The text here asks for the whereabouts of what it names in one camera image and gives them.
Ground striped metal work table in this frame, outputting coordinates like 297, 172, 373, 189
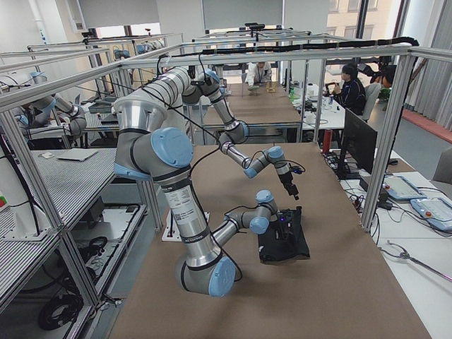
0, 148, 149, 294

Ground seated person with headset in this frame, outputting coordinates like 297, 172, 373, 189
333, 64, 367, 116

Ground black t-shirt with logo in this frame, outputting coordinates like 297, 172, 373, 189
258, 206, 310, 264

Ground blue teach pendant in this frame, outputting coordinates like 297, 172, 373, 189
410, 198, 451, 231
383, 175, 427, 201

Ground white central mounting column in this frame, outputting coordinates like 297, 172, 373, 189
114, 67, 210, 245

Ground blue teach pendant near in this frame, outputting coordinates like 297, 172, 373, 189
410, 198, 451, 231

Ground black computer monitor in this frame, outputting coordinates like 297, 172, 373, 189
336, 109, 377, 179

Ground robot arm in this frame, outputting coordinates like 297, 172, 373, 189
182, 70, 299, 200
114, 95, 278, 297

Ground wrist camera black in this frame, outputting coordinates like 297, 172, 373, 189
290, 165, 305, 174
277, 209, 294, 235

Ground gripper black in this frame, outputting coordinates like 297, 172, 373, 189
280, 172, 299, 201

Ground silver laptop closed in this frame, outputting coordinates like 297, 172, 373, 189
56, 148, 98, 162

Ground blue teach pendant far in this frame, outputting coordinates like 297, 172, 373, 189
383, 175, 427, 201

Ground aluminium frame around table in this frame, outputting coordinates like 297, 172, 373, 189
0, 34, 452, 248

